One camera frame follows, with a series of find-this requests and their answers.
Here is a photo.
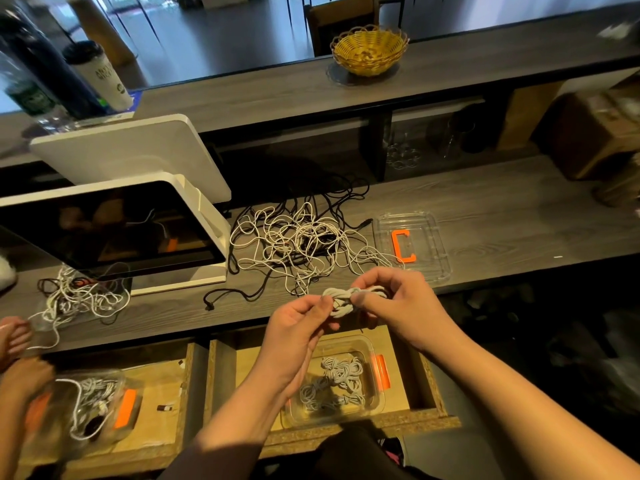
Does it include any person's right hand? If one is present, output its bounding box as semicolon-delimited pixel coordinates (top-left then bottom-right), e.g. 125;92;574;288
350;267;466;356

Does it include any person's left hand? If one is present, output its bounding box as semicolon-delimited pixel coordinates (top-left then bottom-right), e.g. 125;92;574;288
255;295;341;396

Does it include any clear container drawer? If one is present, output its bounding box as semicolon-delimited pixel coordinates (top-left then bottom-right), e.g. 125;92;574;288
20;369;141;464
280;337;391;428

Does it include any person's left forearm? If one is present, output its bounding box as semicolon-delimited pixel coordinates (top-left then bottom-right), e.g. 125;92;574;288
160;379;306;480

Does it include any person's right forearm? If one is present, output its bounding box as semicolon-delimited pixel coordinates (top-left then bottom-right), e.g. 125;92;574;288
430;329;640;480

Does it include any brown cardboard box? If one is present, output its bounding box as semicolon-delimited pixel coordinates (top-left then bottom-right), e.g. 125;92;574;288
555;89;640;181

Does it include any wooden drawer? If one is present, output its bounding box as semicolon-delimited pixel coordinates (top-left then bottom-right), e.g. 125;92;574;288
15;339;209;480
205;319;463;461

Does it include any white touchscreen monitor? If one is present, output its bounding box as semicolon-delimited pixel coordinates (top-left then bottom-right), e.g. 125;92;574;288
0;173;233;296

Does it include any flat cardboard sheet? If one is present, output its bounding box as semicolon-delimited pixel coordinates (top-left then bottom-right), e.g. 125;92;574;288
498;83;563;151

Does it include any white customer display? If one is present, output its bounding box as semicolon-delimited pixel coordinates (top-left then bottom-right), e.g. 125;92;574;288
30;115;233;204

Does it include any grey wooden bar counter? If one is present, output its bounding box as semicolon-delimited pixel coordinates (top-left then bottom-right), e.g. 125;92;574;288
0;3;640;168

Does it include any yellow woven basket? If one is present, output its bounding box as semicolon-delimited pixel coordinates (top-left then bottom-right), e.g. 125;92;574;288
330;25;411;78

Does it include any brown wooden chair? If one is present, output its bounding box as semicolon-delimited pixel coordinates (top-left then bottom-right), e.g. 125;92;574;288
305;0;381;56

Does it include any white paper coffee cup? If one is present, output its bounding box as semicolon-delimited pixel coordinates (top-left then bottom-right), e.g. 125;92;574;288
62;39;134;113

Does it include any clear plastic water bottle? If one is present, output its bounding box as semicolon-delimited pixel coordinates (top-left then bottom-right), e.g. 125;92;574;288
0;49;71;131

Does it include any black thermos bottle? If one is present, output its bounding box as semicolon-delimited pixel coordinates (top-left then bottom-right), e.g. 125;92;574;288
0;9;106;121

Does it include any round wooden table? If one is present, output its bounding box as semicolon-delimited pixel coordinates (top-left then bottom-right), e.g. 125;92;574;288
65;0;136;68

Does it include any clear lid orange handle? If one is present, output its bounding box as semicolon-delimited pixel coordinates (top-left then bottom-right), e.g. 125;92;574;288
375;211;453;286

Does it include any black cable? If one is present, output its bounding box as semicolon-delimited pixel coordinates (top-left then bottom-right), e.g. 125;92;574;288
203;285;273;312

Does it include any bundle of black cables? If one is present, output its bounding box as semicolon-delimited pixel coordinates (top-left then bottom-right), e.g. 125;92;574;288
295;175;371;231

